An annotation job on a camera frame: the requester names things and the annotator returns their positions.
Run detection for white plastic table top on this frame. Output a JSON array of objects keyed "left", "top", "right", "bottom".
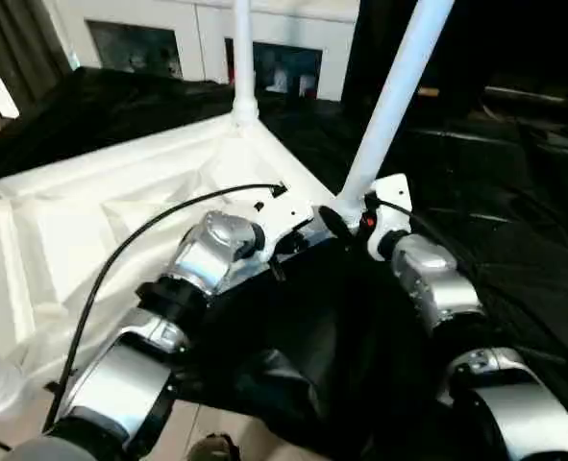
[{"left": 0, "top": 115, "right": 347, "bottom": 395}]

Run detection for black mat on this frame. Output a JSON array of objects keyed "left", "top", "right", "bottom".
[{"left": 0, "top": 67, "right": 568, "bottom": 461}]

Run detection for white cabinet with glass doors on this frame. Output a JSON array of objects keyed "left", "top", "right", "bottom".
[{"left": 58, "top": 0, "right": 361, "bottom": 102}]

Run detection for black left robot foot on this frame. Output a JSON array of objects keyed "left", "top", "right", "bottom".
[{"left": 187, "top": 434, "right": 241, "bottom": 461}]

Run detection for grey window curtain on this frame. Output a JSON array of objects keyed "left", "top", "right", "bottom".
[{"left": 0, "top": 0, "right": 73, "bottom": 116}]

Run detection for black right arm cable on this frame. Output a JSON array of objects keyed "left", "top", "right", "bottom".
[{"left": 370, "top": 197, "right": 515, "bottom": 318}]

